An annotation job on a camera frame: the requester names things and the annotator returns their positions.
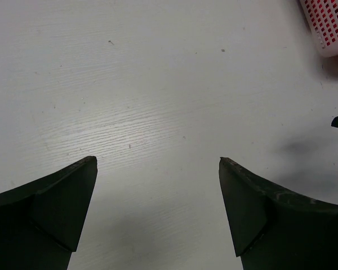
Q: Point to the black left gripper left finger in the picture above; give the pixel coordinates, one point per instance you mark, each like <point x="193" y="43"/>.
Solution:
<point x="41" y="222"/>

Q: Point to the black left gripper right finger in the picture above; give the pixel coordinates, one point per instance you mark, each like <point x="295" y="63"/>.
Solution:
<point x="273" y="227"/>

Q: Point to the white perforated plastic basket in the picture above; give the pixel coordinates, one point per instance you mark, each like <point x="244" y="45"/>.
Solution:
<point x="322" y="18"/>

